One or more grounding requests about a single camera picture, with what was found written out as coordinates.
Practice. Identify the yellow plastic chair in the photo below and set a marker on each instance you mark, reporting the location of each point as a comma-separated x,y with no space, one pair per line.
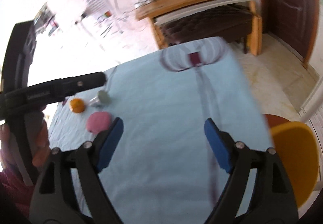
296,146

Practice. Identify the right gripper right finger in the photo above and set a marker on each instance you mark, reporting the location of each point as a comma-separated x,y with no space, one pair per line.
258,189

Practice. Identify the grey white funnel cup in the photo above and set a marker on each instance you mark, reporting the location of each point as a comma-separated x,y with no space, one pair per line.
102,98

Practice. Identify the light blue patterned tablecloth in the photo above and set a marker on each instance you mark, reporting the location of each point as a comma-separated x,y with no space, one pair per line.
163,169

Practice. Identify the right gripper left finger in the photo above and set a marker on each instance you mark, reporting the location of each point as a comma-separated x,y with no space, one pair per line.
69,189

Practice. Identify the orange round container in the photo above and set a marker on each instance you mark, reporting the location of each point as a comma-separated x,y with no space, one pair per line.
77,105

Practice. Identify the dark brown tufted bench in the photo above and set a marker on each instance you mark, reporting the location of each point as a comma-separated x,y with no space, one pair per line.
230,22

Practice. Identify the wooden desk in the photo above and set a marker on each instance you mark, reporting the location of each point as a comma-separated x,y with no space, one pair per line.
163,11

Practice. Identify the person's left hand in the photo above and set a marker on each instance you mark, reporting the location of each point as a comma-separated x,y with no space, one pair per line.
41,142

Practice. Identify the pink round pad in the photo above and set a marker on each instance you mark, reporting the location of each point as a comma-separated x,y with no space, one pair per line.
98,121

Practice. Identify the dark brown entry door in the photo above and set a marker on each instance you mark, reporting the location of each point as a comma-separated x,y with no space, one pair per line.
294,22

